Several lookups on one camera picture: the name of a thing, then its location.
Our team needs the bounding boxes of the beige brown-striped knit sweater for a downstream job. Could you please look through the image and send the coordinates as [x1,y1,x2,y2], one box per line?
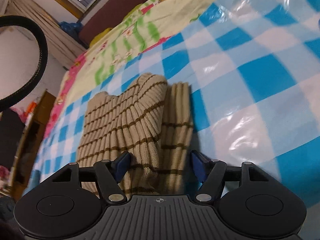
[76,73,193,197]

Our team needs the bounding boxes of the wooden side cabinet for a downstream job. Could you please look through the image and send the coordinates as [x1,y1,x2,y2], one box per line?
[9,91,56,201]

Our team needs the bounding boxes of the blue white checkered plastic sheet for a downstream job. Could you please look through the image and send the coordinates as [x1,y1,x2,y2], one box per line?
[28,0,319,239]

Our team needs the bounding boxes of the beige curtain left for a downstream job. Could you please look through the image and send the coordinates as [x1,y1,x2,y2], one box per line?
[6,0,85,68]

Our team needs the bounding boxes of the yellow-green pillow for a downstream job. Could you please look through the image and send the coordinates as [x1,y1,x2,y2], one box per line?
[89,28,112,48]

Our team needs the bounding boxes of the blue plastic bag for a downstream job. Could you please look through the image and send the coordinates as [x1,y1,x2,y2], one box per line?
[59,21,83,42]

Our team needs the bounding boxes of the yellow floral cartoon bedsheet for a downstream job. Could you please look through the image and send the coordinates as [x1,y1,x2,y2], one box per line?
[44,0,214,137]

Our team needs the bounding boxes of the dark red headboard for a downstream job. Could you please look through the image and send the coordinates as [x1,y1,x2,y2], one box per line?
[79,0,147,45]

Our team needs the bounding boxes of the black looped cable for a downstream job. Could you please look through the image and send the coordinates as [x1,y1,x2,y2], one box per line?
[0,15,49,113]

